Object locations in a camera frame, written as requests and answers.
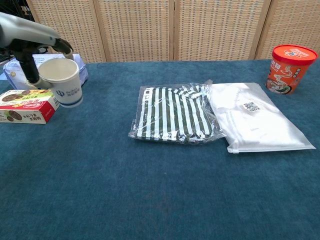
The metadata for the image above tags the striped packaged shirt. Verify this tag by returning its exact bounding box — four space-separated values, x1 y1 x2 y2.
128 79 221 145

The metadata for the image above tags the red instant noodle cup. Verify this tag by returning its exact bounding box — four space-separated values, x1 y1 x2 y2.
265 44 318 95

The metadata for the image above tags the white blue tissue pack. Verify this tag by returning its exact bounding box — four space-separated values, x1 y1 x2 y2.
2 53 89 95

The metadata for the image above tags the small white paper cup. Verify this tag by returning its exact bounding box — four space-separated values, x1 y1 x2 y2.
37 58 84 108

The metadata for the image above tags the white packaged shirt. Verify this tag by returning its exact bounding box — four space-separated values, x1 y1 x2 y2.
208 82 317 154

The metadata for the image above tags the red green cookie box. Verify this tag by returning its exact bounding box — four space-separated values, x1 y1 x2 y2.
0 89 62 125

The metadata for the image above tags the wicker folding screen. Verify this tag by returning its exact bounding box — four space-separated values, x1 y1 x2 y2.
26 0 320 63

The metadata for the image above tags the blue felt table mat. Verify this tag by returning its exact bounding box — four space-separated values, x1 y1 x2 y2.
0 58 320 240

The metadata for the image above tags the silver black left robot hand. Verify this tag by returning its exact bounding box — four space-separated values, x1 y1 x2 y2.
0 11 75 89

